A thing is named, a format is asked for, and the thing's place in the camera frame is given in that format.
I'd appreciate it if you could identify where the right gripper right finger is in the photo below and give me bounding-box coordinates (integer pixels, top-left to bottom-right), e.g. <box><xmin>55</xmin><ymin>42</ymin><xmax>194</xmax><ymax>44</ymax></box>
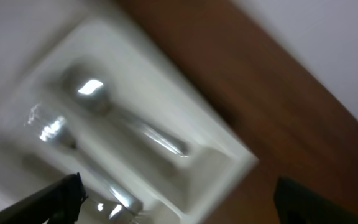
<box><xmin>273</xmin><ymin>177</ymin><xmax>358</xmax><ymax>224</ymax></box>

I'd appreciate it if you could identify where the white plastic cutlery tray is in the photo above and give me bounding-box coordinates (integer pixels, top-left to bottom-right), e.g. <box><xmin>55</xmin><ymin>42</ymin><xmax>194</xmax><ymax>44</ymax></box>
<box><xmin>0</xmin><ymin>14</ymin><xmax>257</xmax><ymax>223</ymax></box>

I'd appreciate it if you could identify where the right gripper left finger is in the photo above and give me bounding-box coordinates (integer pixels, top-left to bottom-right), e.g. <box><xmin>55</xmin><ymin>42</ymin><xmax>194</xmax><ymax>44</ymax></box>
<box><xmin>0</xmin><ymin>173</ymin><xmax>88</xmax><ymax>224</ymax></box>

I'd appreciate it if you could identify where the steel fork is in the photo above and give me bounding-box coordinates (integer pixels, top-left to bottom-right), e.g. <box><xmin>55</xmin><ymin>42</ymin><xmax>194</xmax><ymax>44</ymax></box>
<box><xmin>80</xmin><ymin>194</ymin><xmax>139</xmax><ymax>224</ymax></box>

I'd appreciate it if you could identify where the large steel spoon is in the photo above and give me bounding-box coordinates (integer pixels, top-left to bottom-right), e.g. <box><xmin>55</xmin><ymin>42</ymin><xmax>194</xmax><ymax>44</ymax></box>
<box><xmin>60</xmin><ymin>63</ymin><xmax>190</xmax><ymax>157</ymax></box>
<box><xmin>26</xmin><ymin>103</ymin><xmax>143</xmax><ymax>215</ymax></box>

